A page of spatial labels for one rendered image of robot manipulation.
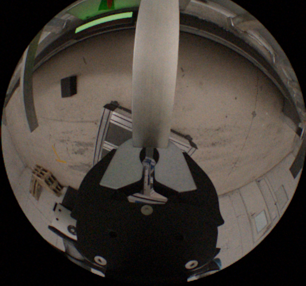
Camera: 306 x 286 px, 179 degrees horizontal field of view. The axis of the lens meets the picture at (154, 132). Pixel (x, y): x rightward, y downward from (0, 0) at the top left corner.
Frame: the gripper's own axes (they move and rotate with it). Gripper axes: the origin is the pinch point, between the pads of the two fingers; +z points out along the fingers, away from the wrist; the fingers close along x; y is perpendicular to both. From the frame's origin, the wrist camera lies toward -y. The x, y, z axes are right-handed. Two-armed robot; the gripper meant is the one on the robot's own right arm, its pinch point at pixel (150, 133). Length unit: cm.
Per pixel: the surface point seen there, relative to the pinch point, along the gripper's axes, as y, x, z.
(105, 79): -4, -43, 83
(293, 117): -24, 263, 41
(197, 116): 27, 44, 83
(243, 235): 216, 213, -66
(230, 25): -26.8, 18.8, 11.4
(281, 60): -29, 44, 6
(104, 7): -26.2, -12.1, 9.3
